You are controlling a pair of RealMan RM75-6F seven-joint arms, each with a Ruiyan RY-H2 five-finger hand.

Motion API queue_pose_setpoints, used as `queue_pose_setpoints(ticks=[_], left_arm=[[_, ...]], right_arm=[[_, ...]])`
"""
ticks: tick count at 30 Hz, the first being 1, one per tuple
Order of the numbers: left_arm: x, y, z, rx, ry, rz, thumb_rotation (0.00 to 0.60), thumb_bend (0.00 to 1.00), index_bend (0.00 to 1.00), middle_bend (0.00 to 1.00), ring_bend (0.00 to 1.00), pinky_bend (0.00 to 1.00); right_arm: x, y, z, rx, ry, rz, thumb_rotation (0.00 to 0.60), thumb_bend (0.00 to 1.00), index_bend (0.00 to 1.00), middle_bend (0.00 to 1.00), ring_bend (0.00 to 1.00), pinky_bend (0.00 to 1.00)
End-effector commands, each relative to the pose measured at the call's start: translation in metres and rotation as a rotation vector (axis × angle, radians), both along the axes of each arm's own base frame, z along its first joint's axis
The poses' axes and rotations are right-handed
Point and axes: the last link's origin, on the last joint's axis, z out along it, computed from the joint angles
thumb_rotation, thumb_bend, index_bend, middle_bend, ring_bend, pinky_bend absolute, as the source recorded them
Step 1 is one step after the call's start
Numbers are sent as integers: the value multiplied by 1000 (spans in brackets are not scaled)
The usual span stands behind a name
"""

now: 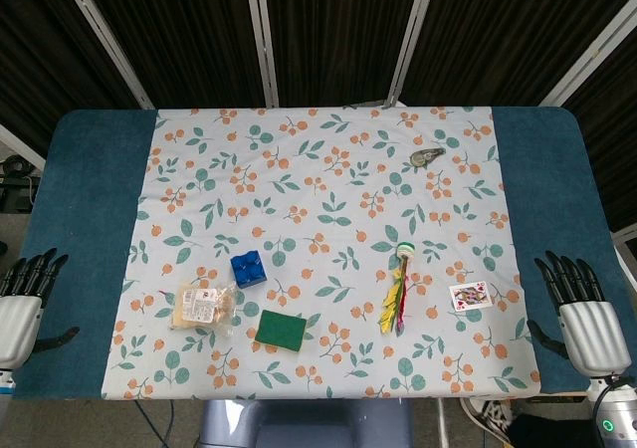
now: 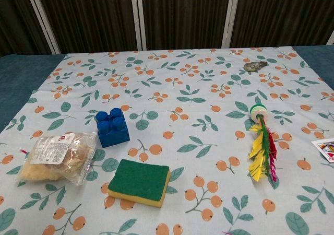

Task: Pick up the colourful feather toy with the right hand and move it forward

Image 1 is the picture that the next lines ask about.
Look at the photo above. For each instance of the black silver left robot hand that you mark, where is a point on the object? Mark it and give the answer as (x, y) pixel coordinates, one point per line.
(20, 318)

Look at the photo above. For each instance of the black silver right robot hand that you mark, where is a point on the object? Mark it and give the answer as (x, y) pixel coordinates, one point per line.
(592, 333)

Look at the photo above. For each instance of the colourful feather shuttlecock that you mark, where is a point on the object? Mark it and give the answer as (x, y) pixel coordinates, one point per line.
(398, 293)

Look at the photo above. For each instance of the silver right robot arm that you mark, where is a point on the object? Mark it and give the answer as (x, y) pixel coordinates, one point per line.
(614, 413)

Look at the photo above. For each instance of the black bag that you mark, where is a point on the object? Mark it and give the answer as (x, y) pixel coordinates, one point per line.
(547, 433)

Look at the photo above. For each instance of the queen of hearts playing card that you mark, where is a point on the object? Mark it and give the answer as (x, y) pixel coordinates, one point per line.
(470, 296)

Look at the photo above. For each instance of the black white patterned object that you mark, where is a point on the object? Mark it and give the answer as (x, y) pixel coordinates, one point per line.
(492, 415)

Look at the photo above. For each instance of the black equipment on floor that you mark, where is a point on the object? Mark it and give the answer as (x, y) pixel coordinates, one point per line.
(15, 184)

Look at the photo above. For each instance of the blue felt table cover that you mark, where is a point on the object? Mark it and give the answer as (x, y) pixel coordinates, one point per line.
(84, 194)

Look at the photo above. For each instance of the bagged bread in plastic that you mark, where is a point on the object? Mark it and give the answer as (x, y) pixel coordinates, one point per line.
(199, 306)

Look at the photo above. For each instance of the blue toy building block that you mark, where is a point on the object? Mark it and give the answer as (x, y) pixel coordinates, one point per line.
(248, 270)

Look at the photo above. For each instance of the grey correction tape dispenser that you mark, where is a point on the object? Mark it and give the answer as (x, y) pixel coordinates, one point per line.
(425, 157)

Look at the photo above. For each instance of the green yellow scouring sponge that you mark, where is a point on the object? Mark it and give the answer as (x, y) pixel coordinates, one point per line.
(280, 331)

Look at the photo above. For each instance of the floral printed tablecloth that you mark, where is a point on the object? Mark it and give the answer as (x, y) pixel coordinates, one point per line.
(323, 194)

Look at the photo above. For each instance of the grey-blue robot torso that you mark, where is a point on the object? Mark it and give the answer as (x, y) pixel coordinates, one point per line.
(303, 425)

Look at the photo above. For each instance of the white partition frame post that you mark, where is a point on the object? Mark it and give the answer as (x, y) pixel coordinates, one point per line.
(106, 40)
(20, 145)
(594, 55)
(411, 40)
(262, 40)

